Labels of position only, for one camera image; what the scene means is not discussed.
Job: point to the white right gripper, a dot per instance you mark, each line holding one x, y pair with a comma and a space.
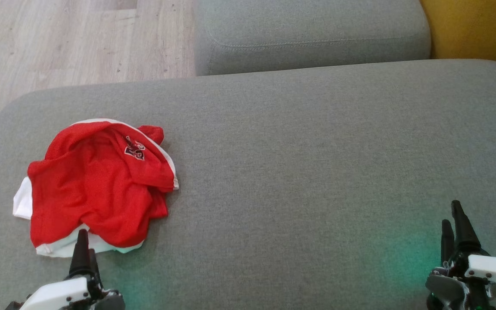
493, 271

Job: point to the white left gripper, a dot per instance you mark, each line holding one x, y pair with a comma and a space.
58, 295

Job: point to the red and white jersey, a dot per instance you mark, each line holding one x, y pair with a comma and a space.
84, 202

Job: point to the large grey sofa seat cushion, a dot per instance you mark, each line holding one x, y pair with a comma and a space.
317, 172

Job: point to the yellow upholstered seat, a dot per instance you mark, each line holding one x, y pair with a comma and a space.
476, 26

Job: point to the small grey seamed sofa cushion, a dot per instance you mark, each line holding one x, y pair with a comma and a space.
317, 30

